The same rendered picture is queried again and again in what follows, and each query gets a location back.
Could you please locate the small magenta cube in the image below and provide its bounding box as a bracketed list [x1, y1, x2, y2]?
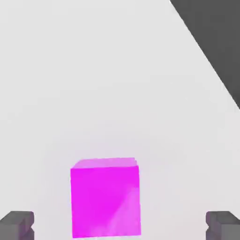
[70, 157, 142, 239]

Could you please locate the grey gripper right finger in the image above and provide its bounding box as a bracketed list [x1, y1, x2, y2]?
[205, 210, 240, 240]

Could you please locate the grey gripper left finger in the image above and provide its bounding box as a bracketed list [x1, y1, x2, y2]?
[0, 210, 35, 240]

